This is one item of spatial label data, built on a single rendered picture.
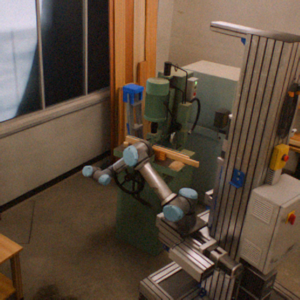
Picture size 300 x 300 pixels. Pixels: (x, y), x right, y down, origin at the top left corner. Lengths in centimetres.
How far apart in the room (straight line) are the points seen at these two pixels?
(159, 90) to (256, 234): 127
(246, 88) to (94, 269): 199
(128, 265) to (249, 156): 163
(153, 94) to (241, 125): 94
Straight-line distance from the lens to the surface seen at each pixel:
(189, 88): 317
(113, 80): 443
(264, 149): 214
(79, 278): 331
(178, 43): 548
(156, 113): 297
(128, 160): 235
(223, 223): 251
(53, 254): 353
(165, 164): 302
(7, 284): 308
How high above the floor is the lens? 234
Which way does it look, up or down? 27 degrees down
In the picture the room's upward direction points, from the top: 5 degrees clockwise
